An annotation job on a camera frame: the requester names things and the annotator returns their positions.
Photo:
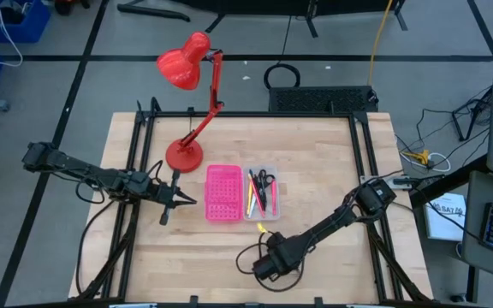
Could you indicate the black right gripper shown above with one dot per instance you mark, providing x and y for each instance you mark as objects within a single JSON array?
[{"x": 268, "y": 267}]

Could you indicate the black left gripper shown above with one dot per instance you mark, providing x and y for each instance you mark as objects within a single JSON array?
[{"x": 163, "y": 194}]

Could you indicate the pink pencil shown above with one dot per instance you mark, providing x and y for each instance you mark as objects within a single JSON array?
[{"x": 261, "y": 207}]

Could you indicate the pink highlighter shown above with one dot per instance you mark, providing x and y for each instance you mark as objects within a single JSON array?
[{"x": 274, "y": 199}]

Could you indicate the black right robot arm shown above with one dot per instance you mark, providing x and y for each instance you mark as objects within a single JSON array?
[{"x": 315, "y": 235}]

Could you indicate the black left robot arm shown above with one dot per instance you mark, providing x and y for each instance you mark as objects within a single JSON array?
[{"x": 101, "y": 175}]

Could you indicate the clear plastic supply box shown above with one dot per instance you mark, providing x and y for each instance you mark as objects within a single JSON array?
[{"x": 267, "y": 217}]

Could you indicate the pink perforated plastic lid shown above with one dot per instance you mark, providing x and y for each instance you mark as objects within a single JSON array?
[{"x": 223, "y": 192}]

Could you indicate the red desk lamp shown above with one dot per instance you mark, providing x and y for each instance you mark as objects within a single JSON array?
[{"x": 184, "y": 68}]

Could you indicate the white booklet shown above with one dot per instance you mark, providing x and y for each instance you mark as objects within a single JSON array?
[{"x": 443, "y": 218}]

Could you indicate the black floor bar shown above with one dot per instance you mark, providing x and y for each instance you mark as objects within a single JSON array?
[{"x": 152, "y": 11}]

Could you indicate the black partition screen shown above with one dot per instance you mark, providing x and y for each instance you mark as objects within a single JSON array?
[{"x": 272, "y": 4}]

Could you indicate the black metal table frame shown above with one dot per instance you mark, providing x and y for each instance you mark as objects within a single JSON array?
[{"x": 246, "y": 114}]

